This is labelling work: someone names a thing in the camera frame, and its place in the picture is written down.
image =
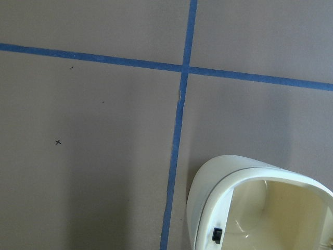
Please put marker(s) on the cream plastic bin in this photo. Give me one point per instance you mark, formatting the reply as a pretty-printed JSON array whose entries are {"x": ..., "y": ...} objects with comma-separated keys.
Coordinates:
[{"x": 235, "y": 202}]

